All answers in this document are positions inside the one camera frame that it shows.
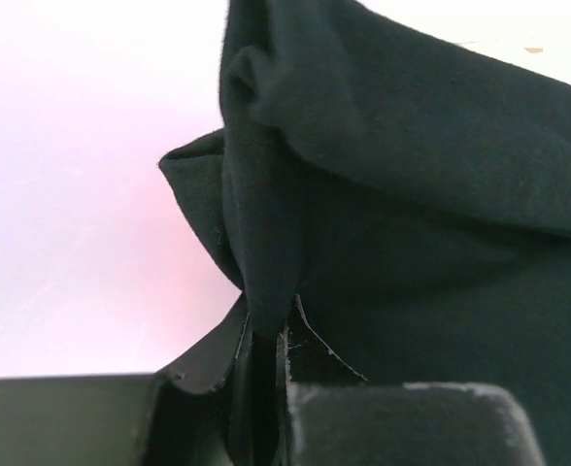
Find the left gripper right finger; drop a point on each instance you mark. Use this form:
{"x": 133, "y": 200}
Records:
{"x": 332, "y": 415}

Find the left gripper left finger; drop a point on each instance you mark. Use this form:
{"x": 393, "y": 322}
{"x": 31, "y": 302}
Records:
{"x": 192, "y": 412}

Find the black t shirt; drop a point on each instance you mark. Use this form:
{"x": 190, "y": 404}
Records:
{"x": 414, "y": 197}

